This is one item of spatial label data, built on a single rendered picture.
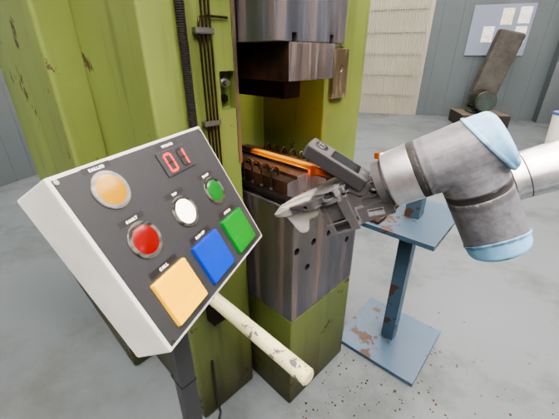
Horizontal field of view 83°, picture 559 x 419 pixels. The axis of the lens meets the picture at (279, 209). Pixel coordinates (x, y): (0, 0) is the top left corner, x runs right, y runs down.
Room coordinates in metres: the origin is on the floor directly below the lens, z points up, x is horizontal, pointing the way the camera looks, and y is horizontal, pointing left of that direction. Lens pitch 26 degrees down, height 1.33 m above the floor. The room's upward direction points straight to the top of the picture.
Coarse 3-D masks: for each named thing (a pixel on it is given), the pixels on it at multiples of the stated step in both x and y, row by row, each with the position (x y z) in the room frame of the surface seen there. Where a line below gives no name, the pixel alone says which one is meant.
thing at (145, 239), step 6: (138, 228) 0.40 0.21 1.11; (144, 228) 0.41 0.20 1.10; (150, 228) 0.41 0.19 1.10; (132, 234) 0.39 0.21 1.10; (138, 234) 0.39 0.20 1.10; (144, 234) 0.40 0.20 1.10; (150, 234) 0.41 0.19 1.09; (156, 234) 0.42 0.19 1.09; (132, 240) 0.38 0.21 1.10; (138, 240) 0.39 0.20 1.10; (144, 240) 0.39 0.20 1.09; (150, 240) 0.40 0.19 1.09; (156, 240) 0.41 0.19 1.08; (138, 246) 0.38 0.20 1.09; (144, 246) 0.39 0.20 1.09; (150, 246) 0.39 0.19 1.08; (156, 246) 0.40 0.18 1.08; (144, 252) 0.38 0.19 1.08; (150, 252) 0.39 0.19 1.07
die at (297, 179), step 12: (252, 156) 1.16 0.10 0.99; (264, 156) 1.12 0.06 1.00; (288, 156) 1.15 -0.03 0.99; (264, 168) 1.05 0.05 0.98; (288, 168) 1.02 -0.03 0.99; (300, 168) 1.00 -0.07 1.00; (264, 180) 0.98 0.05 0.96; (276, 180) 0.94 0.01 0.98; (288, 180) 0.93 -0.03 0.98; (300, 180) 0.95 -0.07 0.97; (312, 180) 0.99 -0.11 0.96; (324, 180) 1.04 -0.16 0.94; (288, 192) 0.91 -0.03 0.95; (300, 192) 0.95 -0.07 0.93
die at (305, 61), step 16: (240, 48) 1.04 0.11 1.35; (256, 48) 0.99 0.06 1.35; (272, 48) 0.95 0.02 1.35; (288, 48) 0.91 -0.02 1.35; (304, 48) 0.95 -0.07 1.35; (320, 48) 1.00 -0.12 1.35; (240, 64) 1.05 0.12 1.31; (256, 64) 1.00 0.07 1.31; (272, 64) 0.95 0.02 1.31; (288, 64) 0.91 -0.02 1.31; (304, 64) 0.95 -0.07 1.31; (320, 64) 1.00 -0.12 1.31; (272, 80) 0.95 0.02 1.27; (288, 80) 0.91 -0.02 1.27; (304, 80) 0.95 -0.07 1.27
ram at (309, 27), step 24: (240, 0) 0.96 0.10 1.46; (264, 0) 0.90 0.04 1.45; (288, 0) 0.90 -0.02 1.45; (312, 0) 0.97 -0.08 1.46; (336, 0) 1.04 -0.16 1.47; (240, 24) 0.96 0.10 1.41; (264, 24) 0.90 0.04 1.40; (288, 24) 0.90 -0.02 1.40; (312, 24) 0.97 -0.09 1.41; (336, 24) 1.05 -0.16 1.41
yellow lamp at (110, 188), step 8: (104, 176) 0.42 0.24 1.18; (112, 176) 0.43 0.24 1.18; (96, 184) 0.40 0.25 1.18; (104, 184) 0.41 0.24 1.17; (112, 184) 0.42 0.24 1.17; (120, 184) 0.43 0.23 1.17; (104, 192) 0.40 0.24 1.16; (112, 192) 0.41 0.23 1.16; (120, 192) 0.42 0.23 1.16; (112, 200) 0.40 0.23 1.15; (120, 200) 0.41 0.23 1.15
